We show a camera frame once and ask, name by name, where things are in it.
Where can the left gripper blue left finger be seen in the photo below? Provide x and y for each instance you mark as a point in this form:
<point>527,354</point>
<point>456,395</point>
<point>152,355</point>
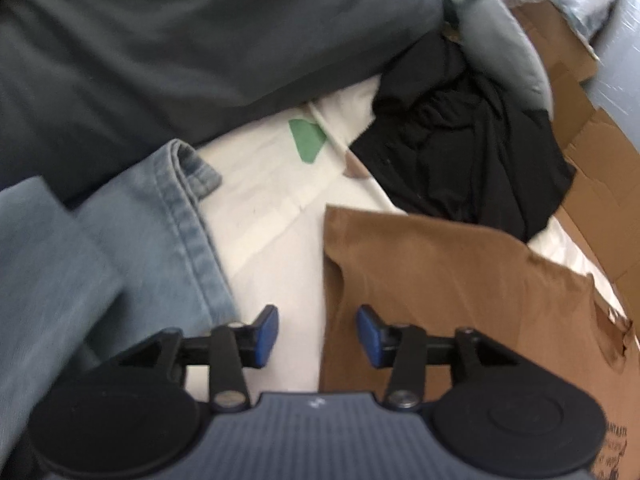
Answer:
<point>225,352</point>

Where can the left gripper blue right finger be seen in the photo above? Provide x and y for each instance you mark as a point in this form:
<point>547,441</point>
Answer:
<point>407,350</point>

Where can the brown printed t-shirt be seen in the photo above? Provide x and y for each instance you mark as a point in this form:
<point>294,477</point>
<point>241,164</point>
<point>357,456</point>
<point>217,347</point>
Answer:
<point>442,275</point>

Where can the black clothes pile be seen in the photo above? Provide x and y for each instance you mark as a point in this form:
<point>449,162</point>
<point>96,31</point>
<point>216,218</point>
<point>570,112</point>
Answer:
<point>451,143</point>

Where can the cream bear print duvet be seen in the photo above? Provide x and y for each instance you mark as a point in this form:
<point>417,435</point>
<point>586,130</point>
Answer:
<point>279,176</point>

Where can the grey garment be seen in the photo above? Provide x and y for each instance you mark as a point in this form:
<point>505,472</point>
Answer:
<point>80,285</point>

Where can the brown cardboard sheet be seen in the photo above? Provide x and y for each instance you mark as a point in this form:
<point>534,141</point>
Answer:
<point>601,211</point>

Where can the dark grey pillow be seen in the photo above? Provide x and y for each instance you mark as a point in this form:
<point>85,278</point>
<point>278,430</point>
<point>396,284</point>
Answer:
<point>91,87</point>

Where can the grey neck pillow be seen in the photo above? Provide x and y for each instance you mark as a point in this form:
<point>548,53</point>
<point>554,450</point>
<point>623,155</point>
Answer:
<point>497,46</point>

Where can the grey cabinet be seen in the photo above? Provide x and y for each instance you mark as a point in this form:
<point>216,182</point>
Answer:
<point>616,85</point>

